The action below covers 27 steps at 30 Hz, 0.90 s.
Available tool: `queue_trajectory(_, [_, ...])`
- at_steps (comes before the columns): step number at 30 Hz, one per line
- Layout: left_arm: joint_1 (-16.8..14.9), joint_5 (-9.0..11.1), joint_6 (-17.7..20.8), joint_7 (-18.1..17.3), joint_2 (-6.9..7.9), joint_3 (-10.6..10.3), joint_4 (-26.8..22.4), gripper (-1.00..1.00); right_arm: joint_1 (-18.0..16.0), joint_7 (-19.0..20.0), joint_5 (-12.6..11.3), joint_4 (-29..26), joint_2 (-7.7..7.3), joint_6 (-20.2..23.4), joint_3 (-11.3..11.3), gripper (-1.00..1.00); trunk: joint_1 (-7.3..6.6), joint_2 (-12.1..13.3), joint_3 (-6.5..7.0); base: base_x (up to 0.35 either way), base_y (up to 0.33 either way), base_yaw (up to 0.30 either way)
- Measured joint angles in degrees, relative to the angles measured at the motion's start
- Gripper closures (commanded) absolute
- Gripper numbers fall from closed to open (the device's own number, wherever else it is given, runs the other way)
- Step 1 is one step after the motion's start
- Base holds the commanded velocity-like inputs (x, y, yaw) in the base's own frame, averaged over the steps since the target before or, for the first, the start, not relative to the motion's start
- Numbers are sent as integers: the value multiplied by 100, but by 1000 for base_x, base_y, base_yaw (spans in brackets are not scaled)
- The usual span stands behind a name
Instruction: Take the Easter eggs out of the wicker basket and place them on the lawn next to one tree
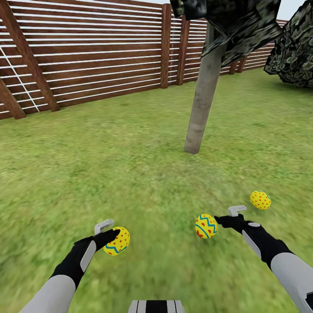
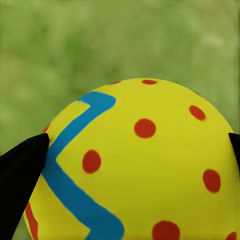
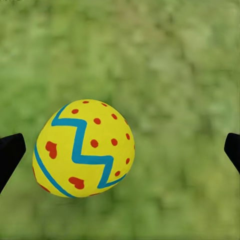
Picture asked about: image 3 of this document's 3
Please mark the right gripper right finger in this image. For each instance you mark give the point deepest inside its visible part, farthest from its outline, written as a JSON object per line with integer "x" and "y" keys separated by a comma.
{"x": 232, "y": 149}

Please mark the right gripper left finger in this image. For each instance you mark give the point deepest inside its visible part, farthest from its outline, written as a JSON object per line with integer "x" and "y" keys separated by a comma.
{"x": 12, "y": 150}

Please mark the easter egg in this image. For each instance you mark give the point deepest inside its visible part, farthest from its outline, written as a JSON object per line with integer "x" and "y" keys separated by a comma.
{"x": 86, "y": 148}

